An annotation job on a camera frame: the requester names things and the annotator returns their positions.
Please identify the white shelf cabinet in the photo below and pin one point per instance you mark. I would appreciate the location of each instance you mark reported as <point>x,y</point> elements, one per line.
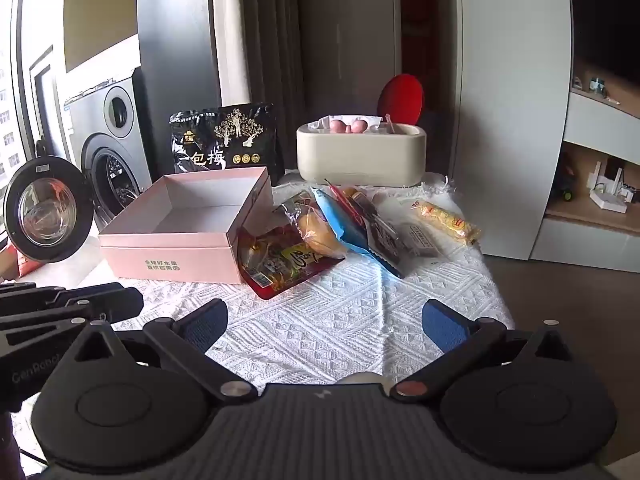
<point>500,110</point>

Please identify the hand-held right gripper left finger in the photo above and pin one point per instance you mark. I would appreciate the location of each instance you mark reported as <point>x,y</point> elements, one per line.
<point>207,325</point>

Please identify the yellow snack packet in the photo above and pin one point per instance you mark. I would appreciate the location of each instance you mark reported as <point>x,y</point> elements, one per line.
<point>445,222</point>

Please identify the grey washing machine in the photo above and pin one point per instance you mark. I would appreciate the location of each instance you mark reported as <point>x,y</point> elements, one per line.
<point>90,120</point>

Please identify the black television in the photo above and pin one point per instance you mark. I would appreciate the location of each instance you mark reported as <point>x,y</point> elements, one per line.
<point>610,10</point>

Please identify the pink cardboard box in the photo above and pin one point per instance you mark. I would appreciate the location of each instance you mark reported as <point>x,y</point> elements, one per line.
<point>165,260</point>

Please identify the white tissue paper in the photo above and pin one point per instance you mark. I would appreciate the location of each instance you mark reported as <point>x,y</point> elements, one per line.
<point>317,124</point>

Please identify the red stick candy packet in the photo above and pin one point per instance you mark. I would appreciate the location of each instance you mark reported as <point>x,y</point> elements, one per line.
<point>345,201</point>

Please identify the red round disc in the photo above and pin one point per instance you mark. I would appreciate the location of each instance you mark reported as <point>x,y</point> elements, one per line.
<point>400,97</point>

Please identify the red snack packet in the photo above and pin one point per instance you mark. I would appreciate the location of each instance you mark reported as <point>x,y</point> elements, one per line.
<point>280,270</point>

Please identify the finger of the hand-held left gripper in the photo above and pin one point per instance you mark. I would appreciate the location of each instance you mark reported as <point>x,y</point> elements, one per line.
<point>100,302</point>
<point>45,332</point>

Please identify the blue snack packet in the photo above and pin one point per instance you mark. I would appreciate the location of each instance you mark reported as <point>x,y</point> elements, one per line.
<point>342,227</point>

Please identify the dark grey cabinet panel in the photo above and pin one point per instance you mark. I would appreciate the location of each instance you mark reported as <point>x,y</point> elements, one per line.
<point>175,35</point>

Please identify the bread packet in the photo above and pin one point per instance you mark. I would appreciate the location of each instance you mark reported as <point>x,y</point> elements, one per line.
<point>320,232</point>

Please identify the grey curtain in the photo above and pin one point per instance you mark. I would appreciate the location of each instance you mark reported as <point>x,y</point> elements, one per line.
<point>325,35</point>

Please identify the pink ball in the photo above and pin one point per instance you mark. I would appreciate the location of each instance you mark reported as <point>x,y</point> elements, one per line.
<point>357,126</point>
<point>337,126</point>

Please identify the black snack bag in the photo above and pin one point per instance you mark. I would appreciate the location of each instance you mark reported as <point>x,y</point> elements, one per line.
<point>220,135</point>

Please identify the round washing machine door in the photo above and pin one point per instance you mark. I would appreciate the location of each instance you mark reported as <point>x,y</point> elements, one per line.
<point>47,210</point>

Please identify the clear dark snack packet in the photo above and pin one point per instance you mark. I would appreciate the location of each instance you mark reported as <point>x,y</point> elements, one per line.
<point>395,240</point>

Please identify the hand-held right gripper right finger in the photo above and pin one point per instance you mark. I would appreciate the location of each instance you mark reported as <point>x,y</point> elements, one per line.
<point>442,327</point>

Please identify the cream oval container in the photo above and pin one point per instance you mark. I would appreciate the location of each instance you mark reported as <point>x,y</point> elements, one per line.
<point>360,160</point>

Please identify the small shelf ornament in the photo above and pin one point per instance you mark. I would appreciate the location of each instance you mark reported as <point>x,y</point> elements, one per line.
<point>597,85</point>

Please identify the white router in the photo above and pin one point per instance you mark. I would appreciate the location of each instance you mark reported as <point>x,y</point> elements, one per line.
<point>607,200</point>

